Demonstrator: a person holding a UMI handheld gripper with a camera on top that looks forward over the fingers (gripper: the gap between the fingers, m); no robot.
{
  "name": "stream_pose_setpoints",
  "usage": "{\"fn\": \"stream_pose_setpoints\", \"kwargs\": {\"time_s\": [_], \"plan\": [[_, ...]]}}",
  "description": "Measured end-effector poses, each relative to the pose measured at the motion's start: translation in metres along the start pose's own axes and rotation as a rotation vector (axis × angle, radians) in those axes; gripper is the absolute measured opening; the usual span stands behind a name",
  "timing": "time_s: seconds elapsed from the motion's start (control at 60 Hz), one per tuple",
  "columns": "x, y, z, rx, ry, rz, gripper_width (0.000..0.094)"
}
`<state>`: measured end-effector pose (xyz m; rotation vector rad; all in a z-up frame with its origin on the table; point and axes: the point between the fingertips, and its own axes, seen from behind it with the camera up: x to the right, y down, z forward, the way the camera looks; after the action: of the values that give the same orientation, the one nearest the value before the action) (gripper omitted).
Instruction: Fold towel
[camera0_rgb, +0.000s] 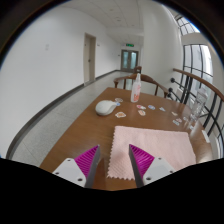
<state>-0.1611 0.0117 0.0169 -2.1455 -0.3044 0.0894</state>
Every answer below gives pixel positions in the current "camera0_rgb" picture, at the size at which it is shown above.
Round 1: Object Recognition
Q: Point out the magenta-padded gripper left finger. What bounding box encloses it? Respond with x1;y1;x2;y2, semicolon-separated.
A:
52;144;102;189

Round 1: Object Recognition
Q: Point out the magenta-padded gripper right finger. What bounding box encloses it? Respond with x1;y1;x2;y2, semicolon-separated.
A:
128;143;176;188

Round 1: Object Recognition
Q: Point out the pink towel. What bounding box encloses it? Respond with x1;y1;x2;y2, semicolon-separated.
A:
106;125;197;181

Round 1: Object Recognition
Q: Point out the white paper card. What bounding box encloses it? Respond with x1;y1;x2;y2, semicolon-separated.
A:
201;129;212;145

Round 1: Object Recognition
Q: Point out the white computer mouse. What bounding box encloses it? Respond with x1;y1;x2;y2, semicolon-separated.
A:
95;99;118;117

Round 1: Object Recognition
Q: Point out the clear plastic bottle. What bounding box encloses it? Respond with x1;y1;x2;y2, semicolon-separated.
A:
190;87;209;123

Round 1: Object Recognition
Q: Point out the white bottle with pink label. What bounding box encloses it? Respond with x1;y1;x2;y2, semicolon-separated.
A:
130;72;142;103

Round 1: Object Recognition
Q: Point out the wooden armchair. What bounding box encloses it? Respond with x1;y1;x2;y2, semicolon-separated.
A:
113;73;170;99

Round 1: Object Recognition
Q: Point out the wood-topped black metal railing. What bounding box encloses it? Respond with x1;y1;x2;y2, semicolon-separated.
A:
168;67;224;158

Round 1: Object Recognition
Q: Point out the glazed double door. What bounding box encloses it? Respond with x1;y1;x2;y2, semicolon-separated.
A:
120;49;140;73

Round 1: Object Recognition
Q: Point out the white single door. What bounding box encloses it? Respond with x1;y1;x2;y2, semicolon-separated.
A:
83;32;97;85

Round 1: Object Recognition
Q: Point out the large dark-framed window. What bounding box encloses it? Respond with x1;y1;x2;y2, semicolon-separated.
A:
174;14;215;101

